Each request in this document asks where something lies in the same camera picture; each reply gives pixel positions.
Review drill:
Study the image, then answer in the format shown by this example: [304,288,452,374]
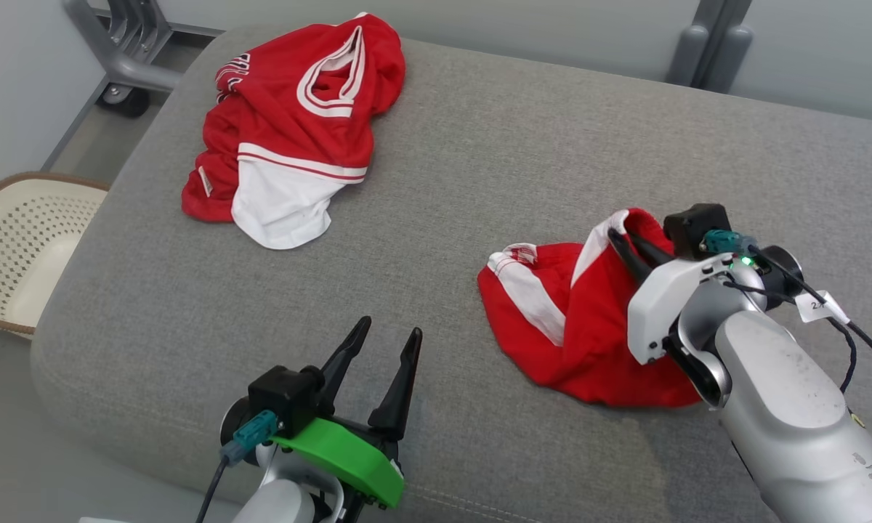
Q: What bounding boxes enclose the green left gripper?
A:
[270,315,424,509]

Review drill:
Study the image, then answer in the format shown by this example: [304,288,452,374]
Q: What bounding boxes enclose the grey partition post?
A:
[666,0,724,86]
[701,0,755,92]

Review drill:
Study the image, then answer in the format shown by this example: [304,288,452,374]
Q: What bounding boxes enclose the red white-trimmed shorts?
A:
[477,208,702,409]

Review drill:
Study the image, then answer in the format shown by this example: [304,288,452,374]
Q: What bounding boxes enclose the cream perforated laundry basket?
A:
[0,171,110,341]

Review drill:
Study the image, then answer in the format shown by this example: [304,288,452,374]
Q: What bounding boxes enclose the white partition panel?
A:
[730,0,872,124]
[87,0,702,82]

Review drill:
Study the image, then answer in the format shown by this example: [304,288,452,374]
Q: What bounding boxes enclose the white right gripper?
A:
[608,229,743,366]

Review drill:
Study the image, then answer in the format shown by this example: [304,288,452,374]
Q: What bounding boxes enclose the teal-plug black cable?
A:
[701,230,872,469]
[195,409,280,523]

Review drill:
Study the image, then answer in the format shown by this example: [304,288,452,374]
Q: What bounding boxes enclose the left teal-plug black cable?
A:
[195,409,280,523]

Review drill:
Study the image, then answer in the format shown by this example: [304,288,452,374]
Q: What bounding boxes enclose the red basketball jersey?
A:
[182,12,406,250]

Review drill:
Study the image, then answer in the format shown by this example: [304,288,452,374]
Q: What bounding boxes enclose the black caster wheel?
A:
[99,82,150,119]

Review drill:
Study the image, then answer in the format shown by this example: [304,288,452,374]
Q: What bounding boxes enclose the right teal-plug black cable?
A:
[701,230,872,469]

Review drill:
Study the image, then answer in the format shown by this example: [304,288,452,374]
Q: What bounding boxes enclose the grey wheeled metal frame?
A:
[63,0,224,93]

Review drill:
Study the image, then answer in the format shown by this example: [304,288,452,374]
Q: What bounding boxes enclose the white right cable label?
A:
[796,290,850,325]

